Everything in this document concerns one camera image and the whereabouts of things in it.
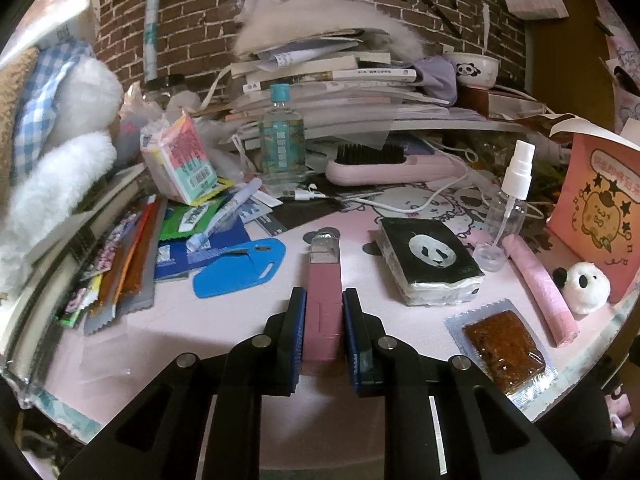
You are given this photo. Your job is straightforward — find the white blue marker pen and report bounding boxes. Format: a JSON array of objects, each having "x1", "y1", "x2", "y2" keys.
[{"x1": 186, "y1": 178, "x2": 262, "y2": 252}]

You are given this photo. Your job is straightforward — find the stack of books and papers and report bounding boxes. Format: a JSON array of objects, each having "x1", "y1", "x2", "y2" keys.
[{"x1": 224, "y1": 29, "x2": 547, "y2": 146}]

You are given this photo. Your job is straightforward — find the panda ceramic bowl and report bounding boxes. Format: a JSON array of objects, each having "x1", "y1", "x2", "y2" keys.
[{"x1": 444, "y1": 52, "x2": 500, "y2": 90}]

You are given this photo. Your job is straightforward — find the snack sachets pile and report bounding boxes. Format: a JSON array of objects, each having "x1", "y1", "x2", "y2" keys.
[{"x1": 56, "y1": 195, "x2": 167, "y2": 335}]

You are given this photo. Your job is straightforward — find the white charging cable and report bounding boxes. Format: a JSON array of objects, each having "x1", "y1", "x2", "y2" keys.
[{"x1": 282, "y1": 159, "x2": 544, "y2": 221}]

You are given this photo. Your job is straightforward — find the teal capped glass bottle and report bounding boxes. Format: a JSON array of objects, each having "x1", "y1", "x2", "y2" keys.
[{"x1": 258, "y1": 84, "x2": 307, "y2": 184}]

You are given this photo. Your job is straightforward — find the green sachet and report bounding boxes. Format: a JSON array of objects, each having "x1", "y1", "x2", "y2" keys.
[{"x1": 160, "y1": 197, "x2": 224, "y2": 242}]

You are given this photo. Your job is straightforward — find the white dog plush toy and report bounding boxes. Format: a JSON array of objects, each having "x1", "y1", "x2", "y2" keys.
[{"x1": 1, "y1": 41, "x2": 124, "y2": 299}]

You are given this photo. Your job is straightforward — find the fluffy grey fur piece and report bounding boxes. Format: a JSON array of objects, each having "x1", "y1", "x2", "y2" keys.
[{"x1": 232, "y1": 0, "x2": 425, "y2": 61}]

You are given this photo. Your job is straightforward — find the black panda tissue pack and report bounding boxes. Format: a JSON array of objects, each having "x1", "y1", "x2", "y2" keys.
[{"x1": 376, "y1": 218, "x2": 485, "y2": 307}]

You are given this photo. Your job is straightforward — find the clear spray bottle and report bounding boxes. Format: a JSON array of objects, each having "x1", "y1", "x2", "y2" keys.
[{"x1": 473, "y1": 140, "x2": 535, "y2": 272}]

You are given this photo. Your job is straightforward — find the pink hair brush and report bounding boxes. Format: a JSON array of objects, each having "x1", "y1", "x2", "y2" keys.
[{"x1": 324, "y1": 144, "x2": 465, "y2": 186}]

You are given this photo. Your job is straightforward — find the white panda plush ball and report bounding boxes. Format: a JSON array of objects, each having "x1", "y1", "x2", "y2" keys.
[{"x1": 551, "y1": 261, "x2": 611, "y2": 315}]

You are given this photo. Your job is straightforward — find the colourful tissue packet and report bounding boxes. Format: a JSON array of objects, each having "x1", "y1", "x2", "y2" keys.
[{"x1": 140, "y1": 113, "x2": 232, "y2": 206}]

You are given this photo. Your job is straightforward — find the blue luggage tag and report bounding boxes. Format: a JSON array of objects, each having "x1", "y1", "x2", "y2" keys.
[{"x1": 192, "y1": 238, "x2": 286, "y2": 299}]

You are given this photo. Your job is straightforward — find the brown snack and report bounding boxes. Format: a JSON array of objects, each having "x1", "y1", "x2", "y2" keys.
[{"x1": 445, "y1": 299, "x2": 558, "y2": 408}]

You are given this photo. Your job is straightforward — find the purple cloth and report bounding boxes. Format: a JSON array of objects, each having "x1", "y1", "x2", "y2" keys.
[{"x1": 412, "y1": 55, "x2": 458, "y2": 106}]

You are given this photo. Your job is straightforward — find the pink towel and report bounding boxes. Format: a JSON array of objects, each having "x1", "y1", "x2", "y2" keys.
[{"x1": 503, "y1": 234, "x2": 579, "y2": 347}]

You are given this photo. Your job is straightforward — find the pink rectangular stick box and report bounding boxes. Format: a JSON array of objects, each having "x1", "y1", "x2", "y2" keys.
[{"x1": 303, "y1": 231, "x2": 343, "y2": 374}]

